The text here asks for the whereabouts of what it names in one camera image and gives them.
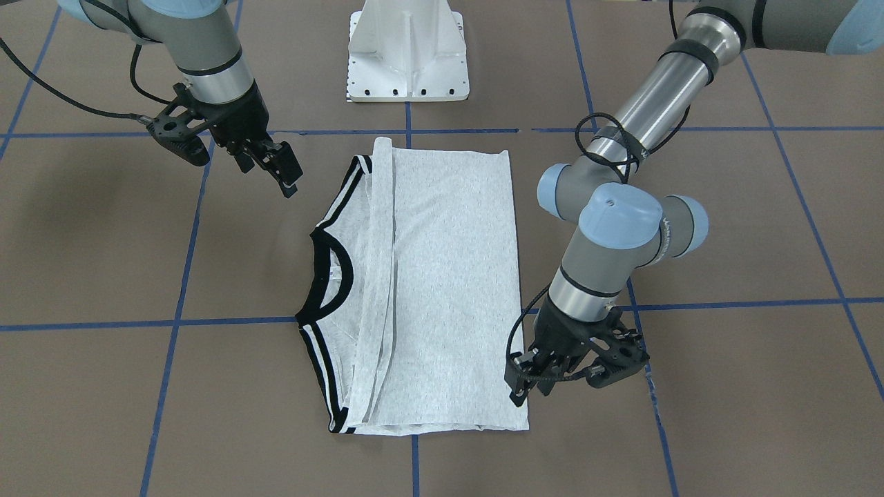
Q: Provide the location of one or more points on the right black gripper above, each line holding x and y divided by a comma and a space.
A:
241, 120

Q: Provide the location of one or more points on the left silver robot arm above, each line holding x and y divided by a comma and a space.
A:
782, 307

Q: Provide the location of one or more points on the grey cartoon print t-shirt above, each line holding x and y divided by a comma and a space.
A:
416, 286

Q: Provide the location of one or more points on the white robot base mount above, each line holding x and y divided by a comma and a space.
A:
406, 52

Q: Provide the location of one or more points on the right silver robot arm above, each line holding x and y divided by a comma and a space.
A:
218, 92

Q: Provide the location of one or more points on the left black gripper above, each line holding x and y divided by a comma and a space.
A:
561, 333

